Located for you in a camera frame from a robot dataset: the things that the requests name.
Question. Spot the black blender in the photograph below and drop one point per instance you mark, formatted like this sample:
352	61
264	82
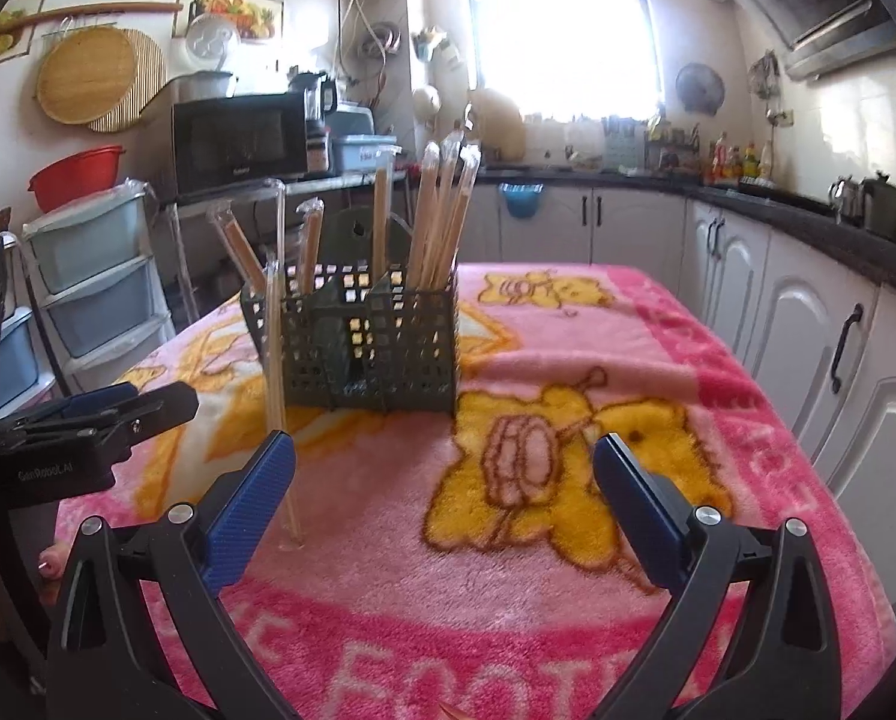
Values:
313	105

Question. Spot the blue hanging bag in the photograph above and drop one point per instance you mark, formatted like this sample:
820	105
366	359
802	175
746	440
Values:
521	199

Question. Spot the pastel plastic drawer tower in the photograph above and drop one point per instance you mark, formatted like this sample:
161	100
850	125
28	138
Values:
20	360

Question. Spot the wall socket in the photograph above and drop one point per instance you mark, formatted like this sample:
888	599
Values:
788	118

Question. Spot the round ribbed bamboo mat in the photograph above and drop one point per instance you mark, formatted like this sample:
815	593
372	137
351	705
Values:
151	75

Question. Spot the steel kitchen shelf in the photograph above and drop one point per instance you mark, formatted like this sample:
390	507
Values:
320	181

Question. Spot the white round plastic lid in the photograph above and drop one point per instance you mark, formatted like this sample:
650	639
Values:
211	41

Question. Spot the sleeved chopstick pair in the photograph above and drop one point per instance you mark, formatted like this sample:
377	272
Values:
275	360

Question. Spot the person's left hand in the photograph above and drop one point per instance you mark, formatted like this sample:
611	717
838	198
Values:
50	562

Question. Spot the black microwave oven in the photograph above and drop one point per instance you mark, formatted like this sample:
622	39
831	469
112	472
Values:
238	139

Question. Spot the long wooden rolling pin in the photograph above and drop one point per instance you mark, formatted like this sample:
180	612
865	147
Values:
102	10

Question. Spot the white plastic bin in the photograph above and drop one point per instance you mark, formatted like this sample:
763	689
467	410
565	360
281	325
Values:
200	86

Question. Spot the kitchen window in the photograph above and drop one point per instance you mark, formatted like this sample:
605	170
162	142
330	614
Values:
568	30

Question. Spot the fruit wall poster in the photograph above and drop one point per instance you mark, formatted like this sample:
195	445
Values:
245	11
16	30

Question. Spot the small wall fan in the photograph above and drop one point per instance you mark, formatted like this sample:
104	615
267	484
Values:
699	90

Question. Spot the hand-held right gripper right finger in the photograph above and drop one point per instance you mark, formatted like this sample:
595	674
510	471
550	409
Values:
639	510

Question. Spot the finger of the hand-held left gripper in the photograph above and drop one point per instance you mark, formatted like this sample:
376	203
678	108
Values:
155	409
91	399

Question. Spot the blue dish box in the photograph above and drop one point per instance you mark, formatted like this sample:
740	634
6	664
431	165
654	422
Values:
361	154

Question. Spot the dark green mesh utensil basket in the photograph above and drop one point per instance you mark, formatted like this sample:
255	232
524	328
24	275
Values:
388	360

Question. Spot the bunch of chopsticks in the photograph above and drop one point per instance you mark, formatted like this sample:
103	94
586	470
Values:
436	225

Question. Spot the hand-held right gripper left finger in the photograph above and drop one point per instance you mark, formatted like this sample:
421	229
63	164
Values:
256	502

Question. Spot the white base cabinets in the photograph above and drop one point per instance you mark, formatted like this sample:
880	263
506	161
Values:
628	225

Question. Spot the red plastic basin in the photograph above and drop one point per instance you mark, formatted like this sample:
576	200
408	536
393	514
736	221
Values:
76	176

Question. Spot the wooden cutting board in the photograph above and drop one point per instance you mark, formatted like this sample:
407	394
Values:
500	124

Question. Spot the blue plastic drawer tower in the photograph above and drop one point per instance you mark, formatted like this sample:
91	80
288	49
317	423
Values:
87	285

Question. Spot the pink printed bear blanket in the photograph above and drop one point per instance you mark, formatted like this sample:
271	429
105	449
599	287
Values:
568	345

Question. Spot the blue knife organiser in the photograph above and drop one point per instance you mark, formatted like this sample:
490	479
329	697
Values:
622	142

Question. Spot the black kitchen countertop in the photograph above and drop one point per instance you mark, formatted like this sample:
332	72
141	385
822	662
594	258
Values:
793	221

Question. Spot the round bamboo tray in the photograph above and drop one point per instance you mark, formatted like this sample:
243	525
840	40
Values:
84	75

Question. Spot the steel kettle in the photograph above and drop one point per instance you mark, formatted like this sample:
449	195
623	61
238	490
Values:
845	202

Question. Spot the wall organiser with items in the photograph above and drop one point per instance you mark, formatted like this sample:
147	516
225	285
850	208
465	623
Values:
436	45

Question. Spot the hanging kitchen utensils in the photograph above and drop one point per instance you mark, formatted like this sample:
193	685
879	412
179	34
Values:
764	82

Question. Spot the white round dispenser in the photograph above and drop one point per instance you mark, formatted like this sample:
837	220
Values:
427	103

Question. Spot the row of condiment bottles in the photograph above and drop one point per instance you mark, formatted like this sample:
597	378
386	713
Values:
740	161

